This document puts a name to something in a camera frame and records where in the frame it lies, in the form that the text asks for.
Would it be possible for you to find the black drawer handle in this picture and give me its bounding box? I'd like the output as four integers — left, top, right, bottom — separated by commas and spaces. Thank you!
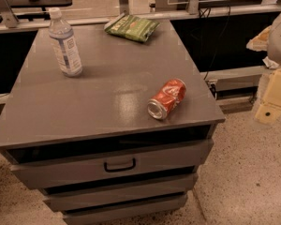
103, 158, 136, 173

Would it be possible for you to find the crushed red soda can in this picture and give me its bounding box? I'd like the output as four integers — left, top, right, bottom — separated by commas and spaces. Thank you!
147, 79, 186, 120

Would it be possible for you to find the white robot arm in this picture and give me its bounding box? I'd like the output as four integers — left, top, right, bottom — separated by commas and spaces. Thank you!
246, 13, 281, 124

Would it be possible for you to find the white packet on shelf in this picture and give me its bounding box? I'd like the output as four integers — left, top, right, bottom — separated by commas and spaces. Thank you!
263, 56, 279, 69

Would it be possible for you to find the grey drawer cabinet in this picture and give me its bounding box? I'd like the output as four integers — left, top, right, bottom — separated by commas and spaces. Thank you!
0, 21, 224, 225

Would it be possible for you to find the clear blue plastic water bottle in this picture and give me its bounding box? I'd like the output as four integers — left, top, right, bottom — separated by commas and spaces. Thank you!
49, 7, 82, 77

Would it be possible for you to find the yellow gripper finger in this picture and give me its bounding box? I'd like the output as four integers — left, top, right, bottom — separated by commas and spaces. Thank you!
254, 68, 281, 124
246, 26, 271, 52

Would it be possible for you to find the green jalapeno chip bag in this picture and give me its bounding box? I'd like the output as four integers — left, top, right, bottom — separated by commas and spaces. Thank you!
104, 13, 159, 43

